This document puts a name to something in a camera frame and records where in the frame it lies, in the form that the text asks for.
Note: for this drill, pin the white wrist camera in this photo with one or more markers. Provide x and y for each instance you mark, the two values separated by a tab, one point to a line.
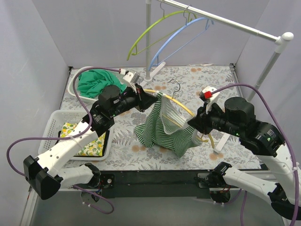
130	78
209	97

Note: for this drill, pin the green white striped tank top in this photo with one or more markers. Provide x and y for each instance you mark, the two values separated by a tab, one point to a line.
165	127

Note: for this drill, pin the blue plastic hanger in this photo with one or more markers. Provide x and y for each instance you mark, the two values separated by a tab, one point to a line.
203	22

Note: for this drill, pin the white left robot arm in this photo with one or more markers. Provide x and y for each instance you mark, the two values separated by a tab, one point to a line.
46	174

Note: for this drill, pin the white metal clothes rack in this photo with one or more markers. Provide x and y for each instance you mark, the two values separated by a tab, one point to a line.
280	41

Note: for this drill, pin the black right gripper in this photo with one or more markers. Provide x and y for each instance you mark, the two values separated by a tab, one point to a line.
202	121

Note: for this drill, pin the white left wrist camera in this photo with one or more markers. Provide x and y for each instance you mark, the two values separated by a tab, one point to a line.
130	78

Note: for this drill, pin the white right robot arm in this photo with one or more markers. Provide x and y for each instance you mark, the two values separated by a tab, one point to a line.
264	140

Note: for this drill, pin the black folded cloth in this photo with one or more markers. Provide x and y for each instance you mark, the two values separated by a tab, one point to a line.
106	142

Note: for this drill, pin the green cloth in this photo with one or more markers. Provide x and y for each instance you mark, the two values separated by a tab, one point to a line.
91	83

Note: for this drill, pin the lemon print folded cloth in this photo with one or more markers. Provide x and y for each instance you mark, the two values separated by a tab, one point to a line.
95	148

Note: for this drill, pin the yellow plastic hanger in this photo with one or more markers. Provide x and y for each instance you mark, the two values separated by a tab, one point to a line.
171	98

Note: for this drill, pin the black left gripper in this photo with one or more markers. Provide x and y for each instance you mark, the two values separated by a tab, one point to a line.
143	100

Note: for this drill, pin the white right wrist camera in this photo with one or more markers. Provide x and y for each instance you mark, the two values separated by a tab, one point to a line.
209	97

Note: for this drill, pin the pale green oval basket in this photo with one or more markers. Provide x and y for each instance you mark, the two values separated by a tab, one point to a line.
72	87

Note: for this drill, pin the white plastic laundry basket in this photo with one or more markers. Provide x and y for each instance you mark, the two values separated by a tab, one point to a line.
59	117

